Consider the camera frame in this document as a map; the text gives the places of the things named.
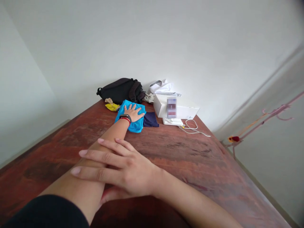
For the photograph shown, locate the person's right hand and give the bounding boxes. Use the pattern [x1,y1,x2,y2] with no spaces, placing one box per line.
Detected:
[71,138,167,205]

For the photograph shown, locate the person's left hand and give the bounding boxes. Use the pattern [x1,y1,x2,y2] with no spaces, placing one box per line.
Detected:
[123,103,146,123]

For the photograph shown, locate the bright blue cloth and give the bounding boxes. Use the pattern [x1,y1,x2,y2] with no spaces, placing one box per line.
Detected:
[114,99,147,133]

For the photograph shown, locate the dark navy cloth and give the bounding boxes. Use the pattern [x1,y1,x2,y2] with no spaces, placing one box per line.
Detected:
[143,111,160,128]

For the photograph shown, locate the yellow crumpled wrapper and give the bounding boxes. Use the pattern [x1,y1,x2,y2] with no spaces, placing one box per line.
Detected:
[105,98,121,112]

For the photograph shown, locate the black bag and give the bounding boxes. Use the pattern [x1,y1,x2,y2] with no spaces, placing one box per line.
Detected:
[96,78,146,105]

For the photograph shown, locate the white power adapter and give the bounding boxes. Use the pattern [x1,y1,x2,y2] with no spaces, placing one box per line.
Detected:
[162,117,184,127]

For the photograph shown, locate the white folded garment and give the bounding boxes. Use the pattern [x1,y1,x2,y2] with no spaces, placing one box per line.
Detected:
[149,79,182,97]

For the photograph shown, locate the white cardboard box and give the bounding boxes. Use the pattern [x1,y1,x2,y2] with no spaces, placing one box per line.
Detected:
[153,93,200,119]

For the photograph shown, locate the pink coat rack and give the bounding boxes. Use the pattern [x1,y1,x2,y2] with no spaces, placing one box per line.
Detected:
[223,91,304,160]

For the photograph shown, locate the white cable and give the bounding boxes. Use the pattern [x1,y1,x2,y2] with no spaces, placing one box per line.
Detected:
[178,118,212,138]

